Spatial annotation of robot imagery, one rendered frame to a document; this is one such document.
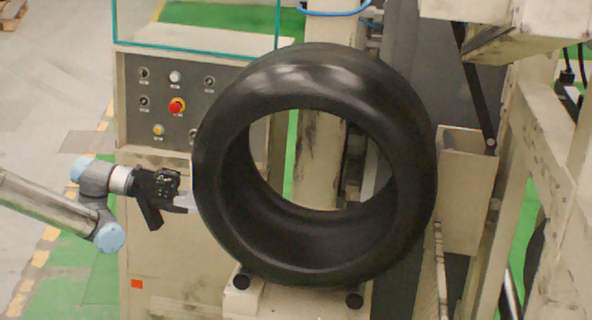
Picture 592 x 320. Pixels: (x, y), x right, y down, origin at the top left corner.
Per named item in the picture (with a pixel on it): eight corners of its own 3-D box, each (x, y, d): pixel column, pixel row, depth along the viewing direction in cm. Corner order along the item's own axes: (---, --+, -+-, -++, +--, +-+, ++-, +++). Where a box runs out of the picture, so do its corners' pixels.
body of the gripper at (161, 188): (173, 184, 160) (127, 172, 161) (169, 214, 164) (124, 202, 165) (183, 171, 167) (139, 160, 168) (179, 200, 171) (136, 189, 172)
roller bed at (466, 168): (422, 215, 199) (437, 124, 187) (471, 222, 197) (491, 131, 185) (423, 248, 181) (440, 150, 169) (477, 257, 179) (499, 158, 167)
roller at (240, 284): (258, 216, 193) (266, 206, 191) (271, 226, 193) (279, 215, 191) (228, 284, 161) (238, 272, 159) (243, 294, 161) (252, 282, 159)
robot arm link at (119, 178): (108, 198, 165) (121, 184, 173) (125, 203, 165) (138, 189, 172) (110, 172, 162) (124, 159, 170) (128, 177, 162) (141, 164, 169)
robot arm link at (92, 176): (80, 179, 174) (83, 150, 171) (119, 190, 173) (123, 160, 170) (66, 190, 166) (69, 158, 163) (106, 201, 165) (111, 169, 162)
